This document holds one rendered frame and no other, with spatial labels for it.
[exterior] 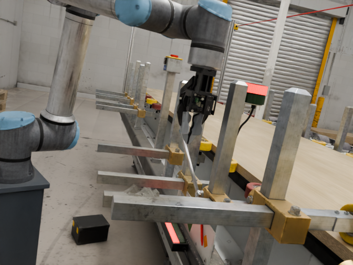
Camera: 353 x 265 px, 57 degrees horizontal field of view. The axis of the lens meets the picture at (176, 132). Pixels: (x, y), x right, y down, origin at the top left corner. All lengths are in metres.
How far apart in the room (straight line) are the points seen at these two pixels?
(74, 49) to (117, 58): 7.24
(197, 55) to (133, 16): 0.18
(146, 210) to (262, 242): 0.26
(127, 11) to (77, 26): 0.58
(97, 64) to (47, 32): 1.39
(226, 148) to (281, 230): 0.32
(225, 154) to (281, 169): 0.26
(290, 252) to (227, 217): 0.42
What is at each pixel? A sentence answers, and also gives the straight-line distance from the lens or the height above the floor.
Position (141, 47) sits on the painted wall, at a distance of 8.67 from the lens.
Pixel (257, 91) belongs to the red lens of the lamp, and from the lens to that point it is 0.84.
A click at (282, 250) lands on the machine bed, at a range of 1.00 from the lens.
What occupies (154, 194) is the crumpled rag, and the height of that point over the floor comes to 0.87.
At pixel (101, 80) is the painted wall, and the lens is 8.68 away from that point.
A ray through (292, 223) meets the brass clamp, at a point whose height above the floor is 0.96.
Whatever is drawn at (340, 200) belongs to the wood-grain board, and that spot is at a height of 0.90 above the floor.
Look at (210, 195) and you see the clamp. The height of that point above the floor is 0.87.
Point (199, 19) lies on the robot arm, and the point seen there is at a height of 1.30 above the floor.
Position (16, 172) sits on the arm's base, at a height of 0.65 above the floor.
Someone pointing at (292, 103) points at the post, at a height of 1.15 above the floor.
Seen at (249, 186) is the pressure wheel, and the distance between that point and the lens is 0.90.
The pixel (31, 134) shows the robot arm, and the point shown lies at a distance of 1.47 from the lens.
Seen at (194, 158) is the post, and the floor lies 0.89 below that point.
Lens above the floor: 1.18
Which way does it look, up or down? 11 degrees down
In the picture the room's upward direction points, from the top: 11 degrees clockwise
